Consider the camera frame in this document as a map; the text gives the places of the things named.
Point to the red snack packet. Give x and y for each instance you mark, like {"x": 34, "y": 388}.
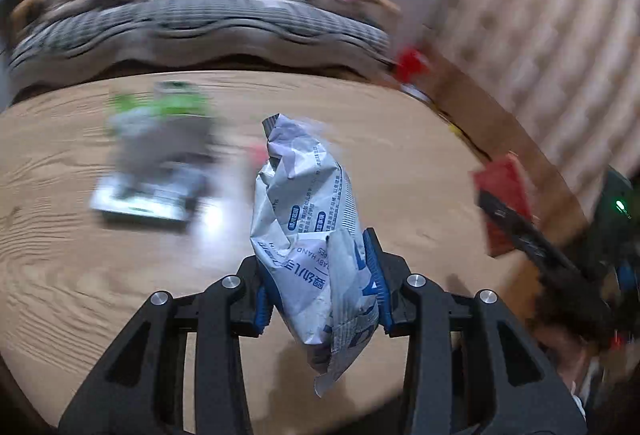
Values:
{"x": 505, "y": 180}

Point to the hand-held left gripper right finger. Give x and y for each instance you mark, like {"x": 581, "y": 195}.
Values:
{"x": 372, "y": 265}

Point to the red bag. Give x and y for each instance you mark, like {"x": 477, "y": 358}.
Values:
{"x": 411, "y": 64}

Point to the white wet wipe packet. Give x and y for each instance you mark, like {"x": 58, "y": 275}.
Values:
{"x": 300, "y": 195}

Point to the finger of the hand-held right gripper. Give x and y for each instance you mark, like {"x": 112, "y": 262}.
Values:
{"x": 525, "y": 230}

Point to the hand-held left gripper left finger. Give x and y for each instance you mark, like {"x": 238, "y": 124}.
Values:
{"x": 261, "y": 310}

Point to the striped sofa seat blanket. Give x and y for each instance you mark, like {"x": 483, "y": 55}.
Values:
{"x": 200, "y": 20}

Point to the green and white paper bag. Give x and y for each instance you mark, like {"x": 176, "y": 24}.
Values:
{"x": 150, "y": 150}

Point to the wooden sofa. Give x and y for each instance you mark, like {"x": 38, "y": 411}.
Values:
{"x": 220, "y": 65}

